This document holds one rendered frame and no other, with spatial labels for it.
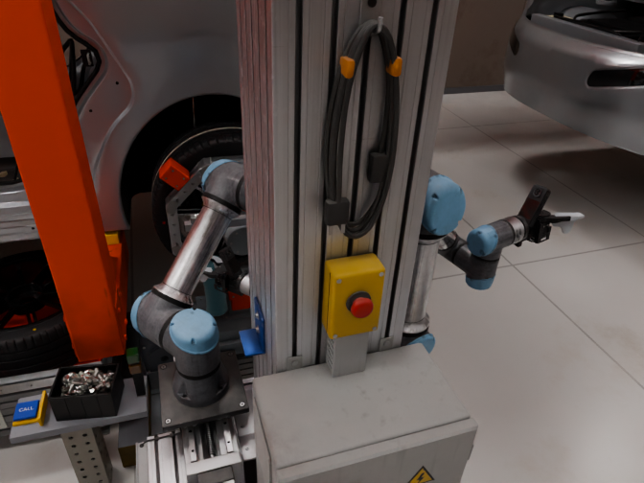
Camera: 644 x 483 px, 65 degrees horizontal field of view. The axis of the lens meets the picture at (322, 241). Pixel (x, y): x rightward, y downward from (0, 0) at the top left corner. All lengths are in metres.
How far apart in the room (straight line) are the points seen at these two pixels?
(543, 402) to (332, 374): 1.92
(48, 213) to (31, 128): 0.26
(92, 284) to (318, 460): 1.20
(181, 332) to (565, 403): 2.00
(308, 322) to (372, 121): 0.36
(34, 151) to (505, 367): 2.30
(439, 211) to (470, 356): 1.81
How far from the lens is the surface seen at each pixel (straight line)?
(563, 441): 2.65
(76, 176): 1.66
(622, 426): 2.84
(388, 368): 0.97
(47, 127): 1.61
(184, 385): 1.43
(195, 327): 1.33
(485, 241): 1.37
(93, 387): 1.92
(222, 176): 1.41
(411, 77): 0.73
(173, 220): 2.07
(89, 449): 2.15
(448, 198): 1.10
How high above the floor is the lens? 1.93
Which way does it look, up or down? 33 degrees down
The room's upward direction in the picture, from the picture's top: 3 degrees clockwise
